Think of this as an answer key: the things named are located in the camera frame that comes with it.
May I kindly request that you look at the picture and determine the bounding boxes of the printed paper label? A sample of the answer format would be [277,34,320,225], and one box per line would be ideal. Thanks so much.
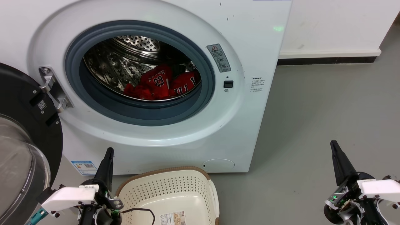
[160,211,187,225]

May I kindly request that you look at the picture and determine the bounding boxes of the cream perforated laundry basket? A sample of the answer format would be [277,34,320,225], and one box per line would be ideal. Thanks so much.
[115,166,220,225]

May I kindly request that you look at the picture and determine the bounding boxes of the stainless steel washing machine drum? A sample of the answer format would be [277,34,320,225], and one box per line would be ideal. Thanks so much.
[83,35,202,102]

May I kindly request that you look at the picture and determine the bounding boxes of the black glass washer door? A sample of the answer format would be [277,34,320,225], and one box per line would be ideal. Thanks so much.
[0,62,63,225]

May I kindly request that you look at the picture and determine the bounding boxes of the grey rubber door gasket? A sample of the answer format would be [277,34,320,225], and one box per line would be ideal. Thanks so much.
[65,20,216,126]

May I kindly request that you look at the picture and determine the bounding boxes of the silver metal door hinge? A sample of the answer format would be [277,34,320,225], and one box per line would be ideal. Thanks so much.
[39,66,74,113]

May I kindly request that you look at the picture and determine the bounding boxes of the round white filter cover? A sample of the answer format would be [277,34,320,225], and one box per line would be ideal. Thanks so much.
[202,159,235,173]

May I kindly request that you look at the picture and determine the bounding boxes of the teal plastic clip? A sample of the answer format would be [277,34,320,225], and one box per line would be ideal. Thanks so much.
[27,209,48,225]

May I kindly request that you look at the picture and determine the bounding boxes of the red basketball jersey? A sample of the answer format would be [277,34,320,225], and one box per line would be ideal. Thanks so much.
[123,65,201,101]

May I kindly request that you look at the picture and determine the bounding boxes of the small printed text label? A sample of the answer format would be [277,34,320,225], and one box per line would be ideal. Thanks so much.
[251,77,265,92]

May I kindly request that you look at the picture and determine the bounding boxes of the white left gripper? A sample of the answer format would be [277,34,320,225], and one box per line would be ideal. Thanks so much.
[37,147,124,225]

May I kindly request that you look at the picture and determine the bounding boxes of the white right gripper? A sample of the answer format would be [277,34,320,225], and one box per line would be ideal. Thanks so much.
[323,140,400,225]

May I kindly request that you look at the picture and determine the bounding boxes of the blue energy label sticker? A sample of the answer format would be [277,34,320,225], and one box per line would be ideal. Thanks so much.
[71,161,98,175]

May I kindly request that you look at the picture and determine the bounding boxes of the grey warning sticker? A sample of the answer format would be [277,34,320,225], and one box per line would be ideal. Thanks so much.
[207,44,232,73]

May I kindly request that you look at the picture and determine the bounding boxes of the white front-load washing machine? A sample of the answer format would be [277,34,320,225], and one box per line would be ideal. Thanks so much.
[0,0,293,175]

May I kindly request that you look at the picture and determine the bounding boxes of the thin black cable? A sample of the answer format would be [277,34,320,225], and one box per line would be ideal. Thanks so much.
[120,208,156,225]

